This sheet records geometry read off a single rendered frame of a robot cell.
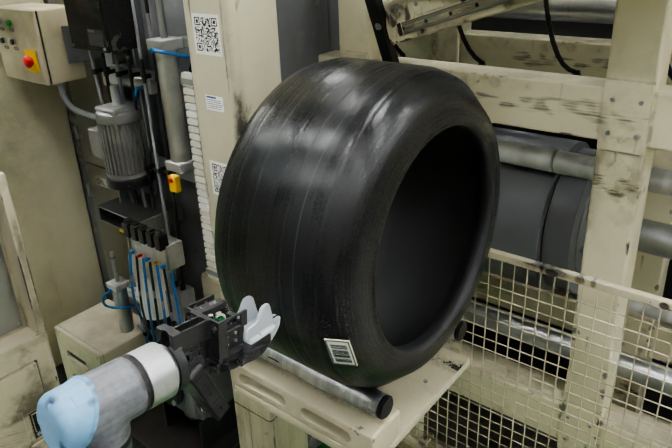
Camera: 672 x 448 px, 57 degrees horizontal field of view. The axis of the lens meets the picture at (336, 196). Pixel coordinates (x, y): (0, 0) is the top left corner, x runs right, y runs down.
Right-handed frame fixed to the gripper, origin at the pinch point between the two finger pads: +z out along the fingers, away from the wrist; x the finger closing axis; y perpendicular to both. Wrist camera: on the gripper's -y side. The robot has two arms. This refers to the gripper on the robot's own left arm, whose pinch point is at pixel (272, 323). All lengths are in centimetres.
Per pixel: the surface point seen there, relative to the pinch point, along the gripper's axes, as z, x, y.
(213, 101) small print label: 18.1, 33.3, 28.1
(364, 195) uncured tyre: 7.1, -11.1, 21.6
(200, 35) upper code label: 17, 35, 40
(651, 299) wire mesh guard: 63, -41, -6
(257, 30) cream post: 23, 27, 42
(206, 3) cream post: 16, 32, 46
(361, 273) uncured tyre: 6.1, -12.0, 10.1
